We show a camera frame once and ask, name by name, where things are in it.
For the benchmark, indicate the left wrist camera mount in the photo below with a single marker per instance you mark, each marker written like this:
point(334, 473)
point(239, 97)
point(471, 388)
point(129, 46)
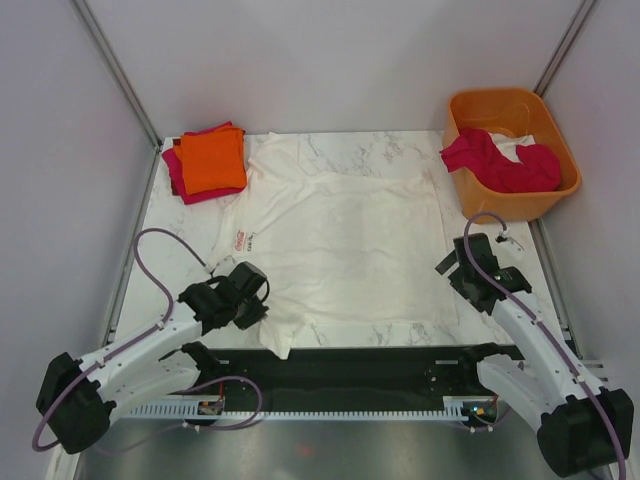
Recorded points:
point(222, 267)

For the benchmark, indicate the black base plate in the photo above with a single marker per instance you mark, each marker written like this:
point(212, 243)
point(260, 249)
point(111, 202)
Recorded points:
point(333, 380)

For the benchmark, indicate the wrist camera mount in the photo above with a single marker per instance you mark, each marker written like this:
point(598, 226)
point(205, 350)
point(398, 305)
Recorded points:
point(510, 245)
point(222, 267)

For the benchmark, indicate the crimson t shirt in basket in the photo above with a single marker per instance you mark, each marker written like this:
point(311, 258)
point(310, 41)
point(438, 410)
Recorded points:
point(473, 149)

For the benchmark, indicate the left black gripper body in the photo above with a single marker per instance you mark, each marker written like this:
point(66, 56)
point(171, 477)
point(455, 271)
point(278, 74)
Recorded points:
point(248, 312)

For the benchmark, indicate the orange plastic basket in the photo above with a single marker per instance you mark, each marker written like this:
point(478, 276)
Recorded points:
point(513, 112)

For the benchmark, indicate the left aluminium corner post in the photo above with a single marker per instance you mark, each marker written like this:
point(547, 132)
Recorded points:
point(105, 50)

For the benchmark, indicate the right aluminium corner post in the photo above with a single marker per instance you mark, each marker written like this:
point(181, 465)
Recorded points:
point(569, 38)

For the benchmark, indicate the white t shirt red print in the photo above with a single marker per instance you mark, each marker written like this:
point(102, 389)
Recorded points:
point(337, 249)

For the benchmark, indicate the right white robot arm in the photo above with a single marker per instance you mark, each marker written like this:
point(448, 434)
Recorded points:
point(580, 424)

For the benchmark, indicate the pink folded t shirt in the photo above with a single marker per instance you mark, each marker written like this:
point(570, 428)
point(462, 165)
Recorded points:
point(174, 166)

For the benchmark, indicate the white slotted cable duct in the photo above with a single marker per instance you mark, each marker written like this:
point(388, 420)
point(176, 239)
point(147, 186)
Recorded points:
point(178, 408)

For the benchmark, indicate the orange folded t shirt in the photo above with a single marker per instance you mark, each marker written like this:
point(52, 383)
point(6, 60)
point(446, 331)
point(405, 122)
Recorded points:
point(213, 161)

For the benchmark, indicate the white t shirt in basket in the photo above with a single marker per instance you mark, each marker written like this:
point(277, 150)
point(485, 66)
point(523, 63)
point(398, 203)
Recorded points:
point(507, 146)

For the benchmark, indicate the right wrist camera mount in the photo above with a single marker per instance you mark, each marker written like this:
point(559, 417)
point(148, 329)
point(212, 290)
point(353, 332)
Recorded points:
point(510, 245)

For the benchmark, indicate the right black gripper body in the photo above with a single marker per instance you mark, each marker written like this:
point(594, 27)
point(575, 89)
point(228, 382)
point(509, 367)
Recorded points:
point(457, 279)

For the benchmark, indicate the aluminium corner post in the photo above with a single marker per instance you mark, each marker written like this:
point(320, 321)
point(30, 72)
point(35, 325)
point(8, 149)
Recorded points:
point(105, 50)
point(569, 38)

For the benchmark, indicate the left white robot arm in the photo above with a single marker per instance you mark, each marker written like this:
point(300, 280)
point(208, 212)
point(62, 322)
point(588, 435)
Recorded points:
point(81, 398)

